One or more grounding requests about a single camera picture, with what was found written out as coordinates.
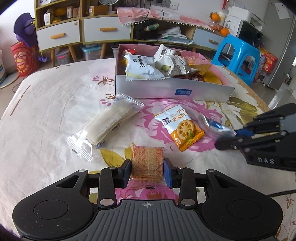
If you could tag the gold bar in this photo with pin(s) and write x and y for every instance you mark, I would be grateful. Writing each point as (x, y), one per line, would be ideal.
(200, 69)

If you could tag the red cylindrical tin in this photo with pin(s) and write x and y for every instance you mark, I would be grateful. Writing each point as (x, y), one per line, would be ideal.
(26, 58)

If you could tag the wooden shelf cabinet with drawer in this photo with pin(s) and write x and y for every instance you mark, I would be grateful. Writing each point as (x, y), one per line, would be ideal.
(58, 24)

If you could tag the orange lotus biscuit packet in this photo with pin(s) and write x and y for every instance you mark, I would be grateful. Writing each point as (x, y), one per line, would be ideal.
(181, 127)

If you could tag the pink floral cloth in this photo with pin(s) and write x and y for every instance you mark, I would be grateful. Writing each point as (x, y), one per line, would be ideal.
(132, 16)

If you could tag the floral tablecloth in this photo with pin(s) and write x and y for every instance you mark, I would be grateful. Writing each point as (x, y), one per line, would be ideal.
(53, 104)

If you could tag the blue plastic stool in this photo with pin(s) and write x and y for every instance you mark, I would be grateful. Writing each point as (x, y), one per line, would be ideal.
(241, 50)

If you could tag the low wooden tv cabinet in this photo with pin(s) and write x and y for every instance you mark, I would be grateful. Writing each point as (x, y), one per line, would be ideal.
(108, 29)

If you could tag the black microwave oven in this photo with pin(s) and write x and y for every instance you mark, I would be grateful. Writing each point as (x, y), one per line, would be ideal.
(250, 34)

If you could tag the purple plush toy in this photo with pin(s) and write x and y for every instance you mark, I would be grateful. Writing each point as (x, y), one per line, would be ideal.
(26, 34)

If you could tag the yellow pastry packet with logo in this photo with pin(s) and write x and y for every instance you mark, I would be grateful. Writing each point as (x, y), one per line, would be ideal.
(211, 78)

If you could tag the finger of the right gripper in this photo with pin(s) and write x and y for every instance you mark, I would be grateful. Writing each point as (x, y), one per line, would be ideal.
(230, 143)
(246, 130)

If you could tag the red chip packet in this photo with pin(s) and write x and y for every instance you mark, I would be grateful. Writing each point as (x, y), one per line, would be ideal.
(129, 52)

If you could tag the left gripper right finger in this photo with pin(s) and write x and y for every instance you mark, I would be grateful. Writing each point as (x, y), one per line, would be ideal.
(182, 178)

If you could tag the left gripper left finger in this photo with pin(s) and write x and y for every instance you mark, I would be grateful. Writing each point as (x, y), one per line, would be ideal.
(110, 179)

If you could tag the orange cracker stack packet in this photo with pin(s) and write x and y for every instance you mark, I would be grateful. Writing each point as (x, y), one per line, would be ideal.
(147, 163)

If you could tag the white grey printed snack packet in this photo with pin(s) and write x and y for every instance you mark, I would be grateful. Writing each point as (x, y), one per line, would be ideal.
(168, 62)

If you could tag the pink cardboard box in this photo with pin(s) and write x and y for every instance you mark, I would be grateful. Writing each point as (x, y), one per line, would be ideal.
(190, 86)

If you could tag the clear rice cracker packet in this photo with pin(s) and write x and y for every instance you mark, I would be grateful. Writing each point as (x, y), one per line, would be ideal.
(93, 133)

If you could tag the white black-text snack packet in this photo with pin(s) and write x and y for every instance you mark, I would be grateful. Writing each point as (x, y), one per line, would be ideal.
(140, 68)

